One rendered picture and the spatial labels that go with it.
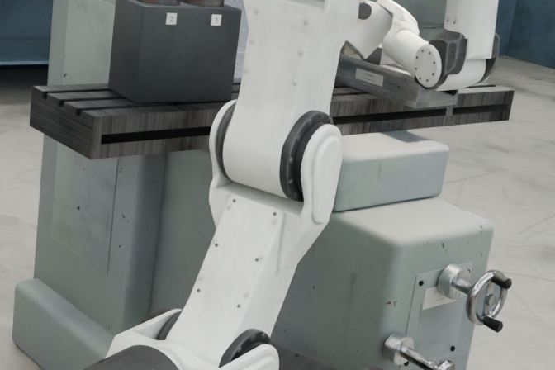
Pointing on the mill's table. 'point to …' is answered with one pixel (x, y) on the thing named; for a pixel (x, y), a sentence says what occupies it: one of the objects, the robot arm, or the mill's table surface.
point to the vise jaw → (380, 57)
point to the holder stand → (173, 47)
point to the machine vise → (386, 82)
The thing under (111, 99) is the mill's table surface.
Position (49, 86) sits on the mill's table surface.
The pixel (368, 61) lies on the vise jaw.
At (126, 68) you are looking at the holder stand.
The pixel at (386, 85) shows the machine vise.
